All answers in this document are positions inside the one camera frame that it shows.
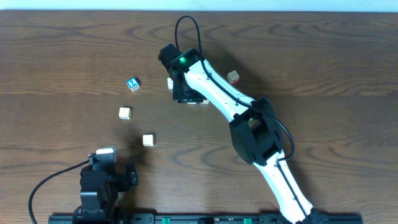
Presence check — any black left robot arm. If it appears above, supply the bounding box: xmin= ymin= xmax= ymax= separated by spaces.
xmin=72 ymin=152 xmax=138 ymax=223

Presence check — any plain face wooden block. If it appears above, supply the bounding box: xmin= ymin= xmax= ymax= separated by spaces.
xmin=167 ymin=78 xmax=174 ymax=90

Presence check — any blue H letter block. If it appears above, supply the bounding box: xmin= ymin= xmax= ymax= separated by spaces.
xmin=142 ymin=134 xmax=154 ymax=147

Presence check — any blue 2 number block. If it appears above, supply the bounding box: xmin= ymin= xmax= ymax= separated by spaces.
xmin=126 ymin=77 xmax=140 ymax=92

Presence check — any red E letter block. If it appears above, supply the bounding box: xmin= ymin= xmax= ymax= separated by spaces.
xmin=227 ymin=70 xmax=240 ymax=85

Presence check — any cow picture wooden block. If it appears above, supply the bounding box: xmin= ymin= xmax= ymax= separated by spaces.
xmin=118 ymin=107 xmax=131 ymax=119

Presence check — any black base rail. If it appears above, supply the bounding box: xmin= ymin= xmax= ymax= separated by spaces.
xmin=48 ymin=212 xmax=364 ymax=224

